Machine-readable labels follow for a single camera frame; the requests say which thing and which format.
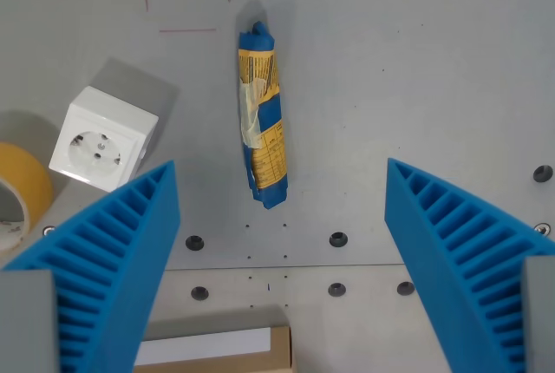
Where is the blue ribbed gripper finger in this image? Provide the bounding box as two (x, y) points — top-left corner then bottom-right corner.
(0, 159), (181, 373)
(384, 157), (555, 373)

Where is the blue and yellow bag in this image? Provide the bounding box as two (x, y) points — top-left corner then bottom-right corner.
(237, 20), (291, 211)

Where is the yellow tape roll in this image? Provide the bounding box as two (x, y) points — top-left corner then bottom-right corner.
(0, 141), (56, 253)

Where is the brown cardboard box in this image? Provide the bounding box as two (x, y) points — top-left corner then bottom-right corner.
(133, 324), (294, 373)

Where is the white wall socket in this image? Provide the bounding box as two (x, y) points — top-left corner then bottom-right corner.
(48, 85), (160, 193)

